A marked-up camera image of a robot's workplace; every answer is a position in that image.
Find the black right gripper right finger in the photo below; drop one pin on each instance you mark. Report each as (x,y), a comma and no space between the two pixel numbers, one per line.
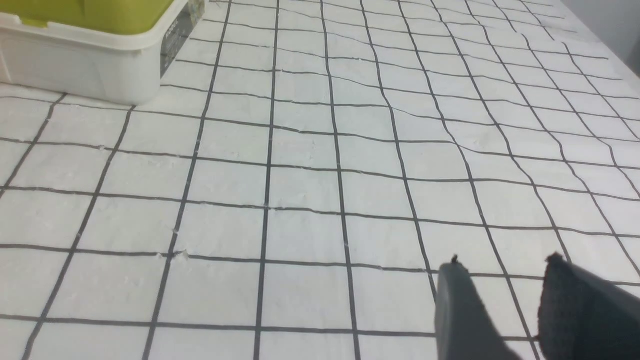
(584,317)

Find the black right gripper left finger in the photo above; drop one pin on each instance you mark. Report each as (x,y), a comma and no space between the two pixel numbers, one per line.
(464,329)

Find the white box with green lid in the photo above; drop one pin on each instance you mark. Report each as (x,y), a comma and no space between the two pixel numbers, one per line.
(109,50)

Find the white grid-patterned tablecloth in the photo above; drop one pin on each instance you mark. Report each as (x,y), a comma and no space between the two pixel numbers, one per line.
(302,171)

